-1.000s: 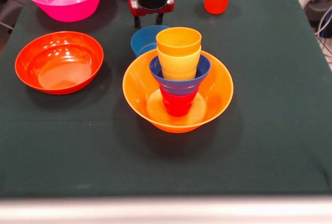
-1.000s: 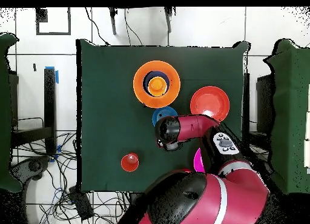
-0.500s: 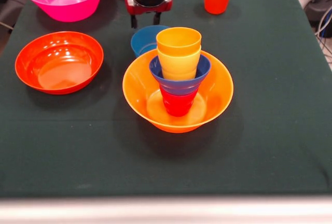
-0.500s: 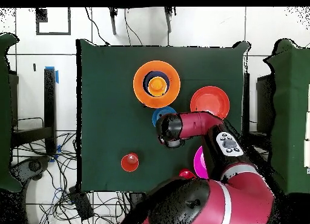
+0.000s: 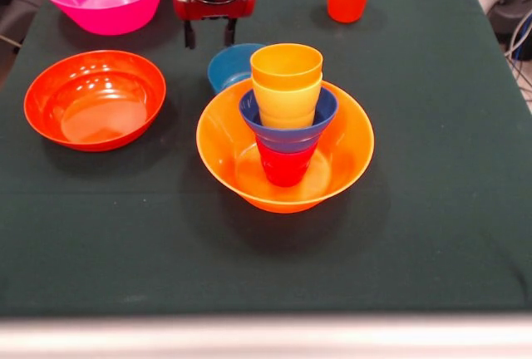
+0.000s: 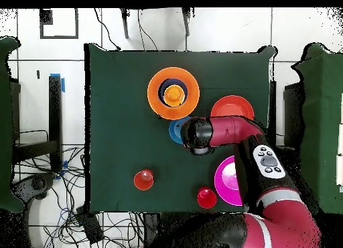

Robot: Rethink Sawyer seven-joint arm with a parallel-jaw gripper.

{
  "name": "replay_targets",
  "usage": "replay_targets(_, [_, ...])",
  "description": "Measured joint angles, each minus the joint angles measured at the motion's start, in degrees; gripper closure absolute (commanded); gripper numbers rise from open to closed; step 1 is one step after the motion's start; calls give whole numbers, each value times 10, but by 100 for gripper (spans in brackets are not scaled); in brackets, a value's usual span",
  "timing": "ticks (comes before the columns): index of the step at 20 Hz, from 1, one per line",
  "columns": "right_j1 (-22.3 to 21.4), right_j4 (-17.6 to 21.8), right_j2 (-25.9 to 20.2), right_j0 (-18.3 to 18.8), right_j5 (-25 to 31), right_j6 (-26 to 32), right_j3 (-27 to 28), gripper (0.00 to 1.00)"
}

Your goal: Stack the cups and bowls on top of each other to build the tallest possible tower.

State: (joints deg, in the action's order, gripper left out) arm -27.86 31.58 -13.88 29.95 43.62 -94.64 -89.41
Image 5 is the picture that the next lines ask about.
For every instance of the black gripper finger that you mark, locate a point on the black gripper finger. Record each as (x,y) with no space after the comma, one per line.
(230,32)
(190,35)

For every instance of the light blue bowl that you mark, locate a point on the light blue bowl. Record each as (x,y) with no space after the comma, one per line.
(228,68)

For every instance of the small orange cup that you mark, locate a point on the small orange cup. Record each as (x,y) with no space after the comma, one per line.
(287,66)

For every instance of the yellow cup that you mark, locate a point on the yellow cup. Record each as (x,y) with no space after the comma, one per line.
(287,107)

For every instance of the shallow red-orange bowl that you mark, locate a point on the shallow red-orange bowl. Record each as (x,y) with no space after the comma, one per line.
(95,97)

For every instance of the dark blue bowl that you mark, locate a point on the dark blue bowl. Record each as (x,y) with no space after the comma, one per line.
(287,141)

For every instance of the magenta cup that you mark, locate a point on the magenta cup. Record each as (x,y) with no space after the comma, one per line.
(284,168)

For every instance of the dark green tablecloth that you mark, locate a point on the dark green tablecloth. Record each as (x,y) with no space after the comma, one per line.
(124,230)

